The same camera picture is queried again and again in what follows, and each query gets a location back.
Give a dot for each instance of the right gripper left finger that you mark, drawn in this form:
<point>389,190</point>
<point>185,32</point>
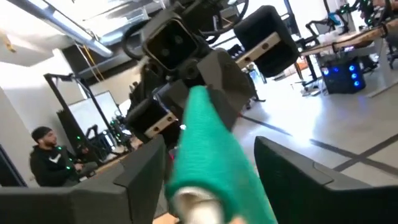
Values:
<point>93,205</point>

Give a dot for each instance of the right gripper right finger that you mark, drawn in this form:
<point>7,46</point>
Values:
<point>326,205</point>

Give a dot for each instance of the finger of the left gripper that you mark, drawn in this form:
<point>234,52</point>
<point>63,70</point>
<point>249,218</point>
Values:
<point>172,96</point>
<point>227,84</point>

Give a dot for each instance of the teal elastic bandage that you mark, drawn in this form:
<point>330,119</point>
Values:
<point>211,149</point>

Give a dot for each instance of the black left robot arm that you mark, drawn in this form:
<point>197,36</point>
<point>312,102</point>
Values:
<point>205,15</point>

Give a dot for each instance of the person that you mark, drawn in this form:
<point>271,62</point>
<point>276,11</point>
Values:
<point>49,165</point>

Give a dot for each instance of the wooden background table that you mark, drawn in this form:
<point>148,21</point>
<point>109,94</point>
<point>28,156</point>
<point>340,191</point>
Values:
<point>348,39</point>

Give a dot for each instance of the white board panel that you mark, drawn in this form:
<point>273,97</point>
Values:
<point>90,112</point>

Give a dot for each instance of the black computer blue lights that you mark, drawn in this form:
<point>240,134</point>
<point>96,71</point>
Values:
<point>342,77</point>

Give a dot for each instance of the silver ceiling duct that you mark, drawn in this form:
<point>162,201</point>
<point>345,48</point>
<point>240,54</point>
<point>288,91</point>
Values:
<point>62,25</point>

